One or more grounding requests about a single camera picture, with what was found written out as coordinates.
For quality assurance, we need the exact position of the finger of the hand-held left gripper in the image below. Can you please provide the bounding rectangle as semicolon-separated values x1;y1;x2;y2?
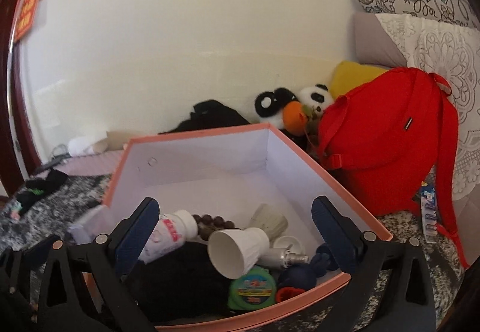
0;238;49;332

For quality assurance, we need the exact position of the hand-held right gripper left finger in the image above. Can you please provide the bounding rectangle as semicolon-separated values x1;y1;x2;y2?
35;197;161;332

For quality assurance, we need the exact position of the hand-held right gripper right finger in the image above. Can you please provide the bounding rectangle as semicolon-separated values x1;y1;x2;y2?
311;196;437;332

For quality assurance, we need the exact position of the white pill bottle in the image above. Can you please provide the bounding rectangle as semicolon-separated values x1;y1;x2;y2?
137;209;199;264

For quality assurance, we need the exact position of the white round cap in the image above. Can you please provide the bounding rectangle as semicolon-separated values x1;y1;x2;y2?
273;235;302;252

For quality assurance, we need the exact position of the blue plush toy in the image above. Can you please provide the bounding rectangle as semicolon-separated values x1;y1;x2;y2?
277;244;340;291

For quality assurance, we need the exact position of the silver spray bottle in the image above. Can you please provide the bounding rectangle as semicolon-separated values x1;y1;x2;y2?
259;247;310;270

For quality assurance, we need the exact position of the white ribbed cup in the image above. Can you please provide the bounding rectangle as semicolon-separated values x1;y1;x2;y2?
249;203;289;239

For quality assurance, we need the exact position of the black knit glove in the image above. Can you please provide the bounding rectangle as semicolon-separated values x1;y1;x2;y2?
129;241;241;321

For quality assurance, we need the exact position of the red plastic cap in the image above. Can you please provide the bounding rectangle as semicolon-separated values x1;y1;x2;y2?
275;286;304;303

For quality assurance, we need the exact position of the pink storage box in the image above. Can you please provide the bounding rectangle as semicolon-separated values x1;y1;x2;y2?
84;122;394;331

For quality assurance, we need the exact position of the mauve bed sheet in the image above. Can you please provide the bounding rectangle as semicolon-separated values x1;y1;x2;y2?
49;148;126;177

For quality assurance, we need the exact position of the beige cardboard box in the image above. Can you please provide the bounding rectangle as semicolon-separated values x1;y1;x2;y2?
92;130;130;153

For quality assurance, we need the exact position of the red backpack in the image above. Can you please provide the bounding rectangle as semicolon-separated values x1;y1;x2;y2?
315;67;471;269

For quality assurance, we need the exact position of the battery blister pack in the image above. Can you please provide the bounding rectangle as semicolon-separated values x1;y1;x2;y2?
420;182;439;243

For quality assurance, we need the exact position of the white tissue roll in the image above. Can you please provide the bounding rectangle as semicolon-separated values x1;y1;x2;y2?
67;135;107;156

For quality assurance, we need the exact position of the black green glove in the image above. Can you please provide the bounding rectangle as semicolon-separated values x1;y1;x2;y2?
15;169;70;216

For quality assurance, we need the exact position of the orange plush fruit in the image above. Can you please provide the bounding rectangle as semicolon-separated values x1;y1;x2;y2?
283;100;312;136

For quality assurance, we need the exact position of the black crumpled cloth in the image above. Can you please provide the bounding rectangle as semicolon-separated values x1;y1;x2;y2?
159;100;252;135

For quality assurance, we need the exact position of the panda plush toy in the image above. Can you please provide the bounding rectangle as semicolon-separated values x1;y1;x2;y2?
254;82;335;128

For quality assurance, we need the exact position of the yellow pillow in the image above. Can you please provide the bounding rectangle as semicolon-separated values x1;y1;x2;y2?
328;61;391;98

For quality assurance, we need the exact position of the dark red wooden door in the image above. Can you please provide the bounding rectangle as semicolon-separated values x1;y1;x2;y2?
0;0;42;183

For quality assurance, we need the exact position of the grey pillow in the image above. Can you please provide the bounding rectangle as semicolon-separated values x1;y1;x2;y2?
352;11;409;68

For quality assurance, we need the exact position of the grey cable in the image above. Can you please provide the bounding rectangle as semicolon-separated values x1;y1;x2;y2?
39;145;72;169

